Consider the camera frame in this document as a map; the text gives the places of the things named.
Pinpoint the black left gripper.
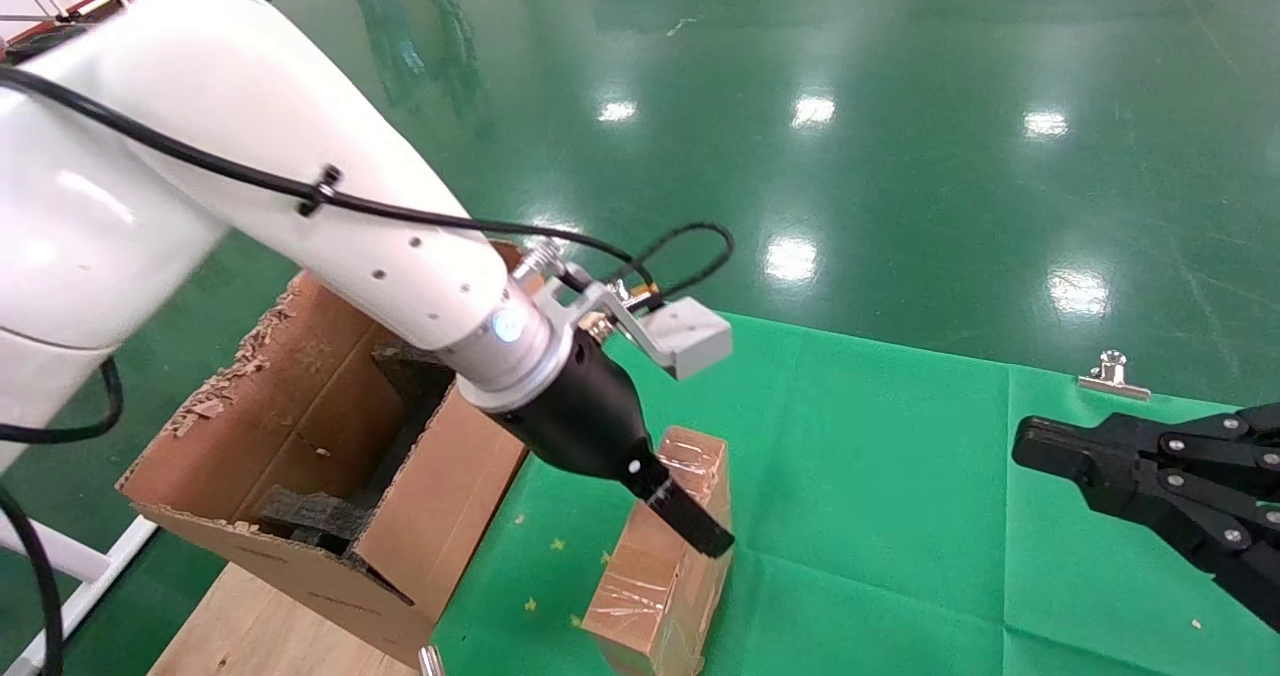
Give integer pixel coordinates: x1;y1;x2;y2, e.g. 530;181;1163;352
490;331;736;559

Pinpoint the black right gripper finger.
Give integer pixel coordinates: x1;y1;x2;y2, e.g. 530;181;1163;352
1013;403;1280;497
1015;451;1280;629

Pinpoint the small taped cardboard box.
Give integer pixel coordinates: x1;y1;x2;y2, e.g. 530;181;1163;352
580;426;733;676

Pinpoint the large open cardboard carton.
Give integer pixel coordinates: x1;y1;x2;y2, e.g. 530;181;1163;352
118;241;549;669

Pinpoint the large green table cloth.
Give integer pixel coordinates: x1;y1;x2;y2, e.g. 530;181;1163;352
430;311;1280;676

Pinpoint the white tube frame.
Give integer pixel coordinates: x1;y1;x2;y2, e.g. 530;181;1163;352
0;511;161;676

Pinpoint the black cable loop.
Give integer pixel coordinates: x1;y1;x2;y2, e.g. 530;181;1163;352
0;356;126;676

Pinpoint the black cable with yellow tag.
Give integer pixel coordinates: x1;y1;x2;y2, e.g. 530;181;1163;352
0;64;736;302

